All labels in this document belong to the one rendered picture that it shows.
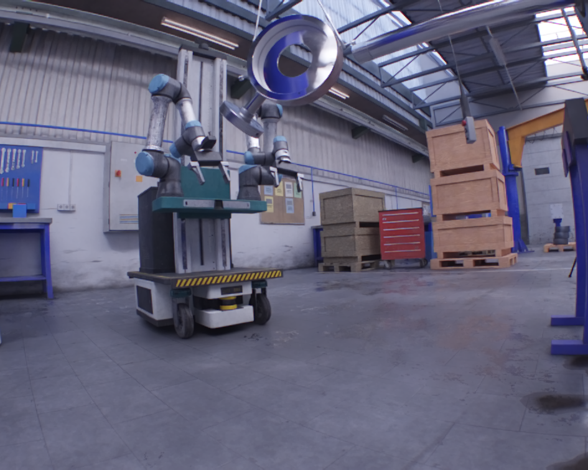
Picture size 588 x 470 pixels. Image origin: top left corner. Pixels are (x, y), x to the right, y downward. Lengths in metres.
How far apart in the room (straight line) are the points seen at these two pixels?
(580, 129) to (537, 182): 13.02
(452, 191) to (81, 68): 5.68
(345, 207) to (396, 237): 0.96
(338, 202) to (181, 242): 3.99
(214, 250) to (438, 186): 3.84
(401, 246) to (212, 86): 4.01
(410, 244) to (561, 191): 9.65
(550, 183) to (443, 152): 9.34
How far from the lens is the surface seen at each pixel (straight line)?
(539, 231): 14.14
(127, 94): 5.50
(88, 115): 5.18
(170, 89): 1.83
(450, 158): 5.26
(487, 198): 5.01
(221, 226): 2.09
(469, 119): 1.79
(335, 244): 5.66
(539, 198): 14.19
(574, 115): 1.28
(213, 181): 2.06
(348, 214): 5.50
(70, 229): 4.75
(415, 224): 5.47
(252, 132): 1.30
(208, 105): 2.30
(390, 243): 5.50
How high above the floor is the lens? 0.44
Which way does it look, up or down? 2 degrees up
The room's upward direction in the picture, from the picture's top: 3 degrees counter-clockwise
